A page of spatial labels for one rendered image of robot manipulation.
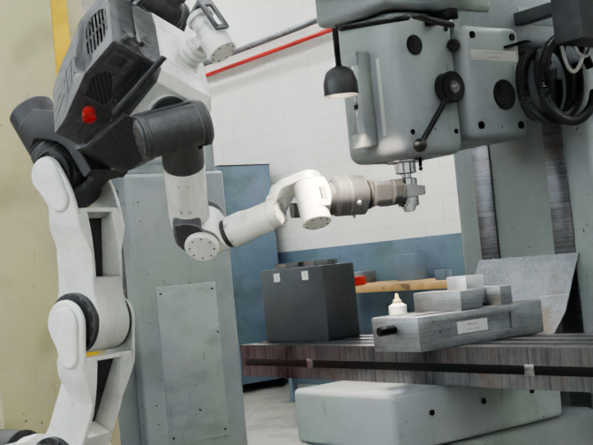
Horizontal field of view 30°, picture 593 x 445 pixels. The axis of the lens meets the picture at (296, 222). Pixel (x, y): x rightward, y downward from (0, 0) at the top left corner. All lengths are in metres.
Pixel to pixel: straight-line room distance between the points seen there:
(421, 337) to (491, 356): 0.14
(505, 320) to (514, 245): 0.46
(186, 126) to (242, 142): 8.31
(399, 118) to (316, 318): 0.62
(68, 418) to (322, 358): 0.61
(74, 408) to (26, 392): 1.22
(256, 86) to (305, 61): 0.79
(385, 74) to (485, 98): 0.26
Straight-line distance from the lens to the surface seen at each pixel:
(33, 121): 2.69
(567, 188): 2.67
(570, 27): 2.46
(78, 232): 2.58
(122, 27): 2.41
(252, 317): 9.80
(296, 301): 2.80
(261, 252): 9.88
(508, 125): 2.59
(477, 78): 2.54
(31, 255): 3.88
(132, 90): 2.37
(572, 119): 2.52
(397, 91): 2.41
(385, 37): 2.43
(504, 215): 2.81
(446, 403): 2.33
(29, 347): 3.87
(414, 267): 8.27
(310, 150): 9.73
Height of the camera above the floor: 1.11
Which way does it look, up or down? 2 degrees up
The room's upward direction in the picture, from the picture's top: 6 degrees counter-clockwise
